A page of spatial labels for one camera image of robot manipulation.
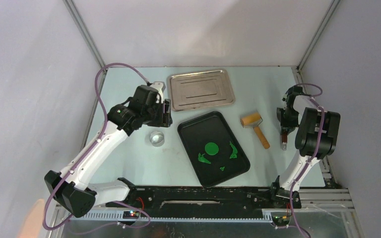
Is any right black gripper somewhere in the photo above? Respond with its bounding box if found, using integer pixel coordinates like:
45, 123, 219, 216
279, 107, 299, 134

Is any black plastic tray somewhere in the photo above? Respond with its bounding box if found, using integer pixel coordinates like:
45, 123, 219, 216
177, 111, 251, 188

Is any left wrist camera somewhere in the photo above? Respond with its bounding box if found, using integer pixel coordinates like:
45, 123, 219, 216
150, 81, 166, 97

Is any green dough scrap left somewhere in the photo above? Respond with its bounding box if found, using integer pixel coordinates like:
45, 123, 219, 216
197, 153, 211, 164

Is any silver metal tray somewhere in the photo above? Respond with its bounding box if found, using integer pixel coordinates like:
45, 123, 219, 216
167, 68, 236, 112

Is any green dough scrap right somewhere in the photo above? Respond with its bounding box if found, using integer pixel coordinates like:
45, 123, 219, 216
229, 141, 238, 159

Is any green dough piece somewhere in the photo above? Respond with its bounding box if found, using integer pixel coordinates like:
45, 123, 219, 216
204, 142, 219, 156

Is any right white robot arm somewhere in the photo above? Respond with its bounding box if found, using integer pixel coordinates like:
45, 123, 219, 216
268, 83, 340, 207

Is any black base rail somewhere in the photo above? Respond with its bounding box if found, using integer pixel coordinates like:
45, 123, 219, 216
122, 185, 302, 219

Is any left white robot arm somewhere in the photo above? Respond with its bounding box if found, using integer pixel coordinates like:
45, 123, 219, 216
44, 81, 172, 218

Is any wooden dough roller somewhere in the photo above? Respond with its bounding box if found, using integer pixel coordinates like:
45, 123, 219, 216
240, 112, 270, 149

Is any round metal cutter ring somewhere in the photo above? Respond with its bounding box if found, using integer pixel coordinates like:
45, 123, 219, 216
149, 130, 166, 147

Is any metal scraper with wooden handle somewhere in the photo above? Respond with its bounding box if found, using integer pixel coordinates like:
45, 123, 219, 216
280, 131, 288, 151

